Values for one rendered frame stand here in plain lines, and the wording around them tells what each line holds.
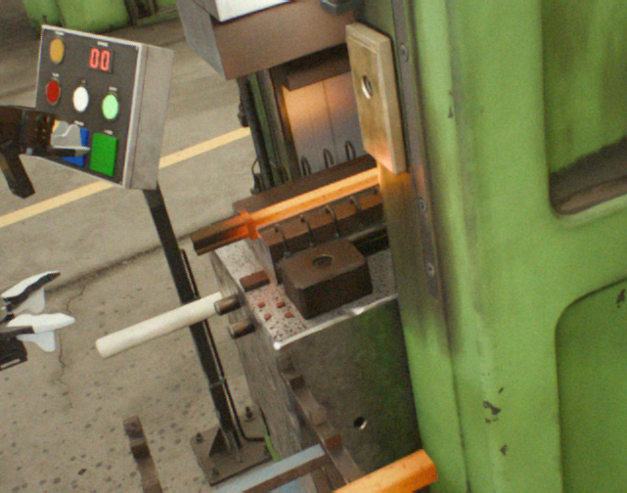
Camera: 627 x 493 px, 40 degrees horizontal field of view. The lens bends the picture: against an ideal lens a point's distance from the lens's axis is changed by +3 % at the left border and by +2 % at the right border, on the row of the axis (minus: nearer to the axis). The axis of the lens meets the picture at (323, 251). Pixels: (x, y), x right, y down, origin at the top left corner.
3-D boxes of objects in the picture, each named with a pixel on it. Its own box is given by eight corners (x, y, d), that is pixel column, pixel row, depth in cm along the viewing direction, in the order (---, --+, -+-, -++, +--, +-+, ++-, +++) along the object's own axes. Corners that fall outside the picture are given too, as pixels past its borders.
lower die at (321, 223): (278, 285, 139) (266, 242, 134) (239, 233, 155) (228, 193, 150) (496, 199, 149) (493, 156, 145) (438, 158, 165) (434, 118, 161)
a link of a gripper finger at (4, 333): (47, 321, 129) (-6, 322, 131) (43, 311, 128) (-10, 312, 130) (30, 341, 125) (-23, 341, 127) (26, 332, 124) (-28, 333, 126)
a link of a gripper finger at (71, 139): (101, 128, 165) (57, 123, 158) (97, 158, 167) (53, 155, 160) (91, 125, 167) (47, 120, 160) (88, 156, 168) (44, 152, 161)
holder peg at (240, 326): (234, 343, 137) (230, 331, 136) (229, 335, 139) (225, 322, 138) (257, 334, 138) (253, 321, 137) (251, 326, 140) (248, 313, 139)
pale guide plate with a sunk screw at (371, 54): (394, 175, 106) (376, 44, 97) (363, 151, 113) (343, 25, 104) (409, 169, 107) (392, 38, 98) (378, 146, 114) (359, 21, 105)
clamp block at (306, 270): (305, 322, 129) (297, 288, 125) (286, 295, 136) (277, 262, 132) (375, 293, 132) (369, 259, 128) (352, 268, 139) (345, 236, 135)
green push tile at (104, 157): (111, 176, 169) (116, 139, 168) (89, 168, 174) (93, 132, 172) (119, 177, 171) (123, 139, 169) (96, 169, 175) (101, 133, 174)
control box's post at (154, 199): (230, 455, 237) (110, 93, 179) (226, 446, 240) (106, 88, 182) (243, 449, 238) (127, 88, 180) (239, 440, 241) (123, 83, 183)
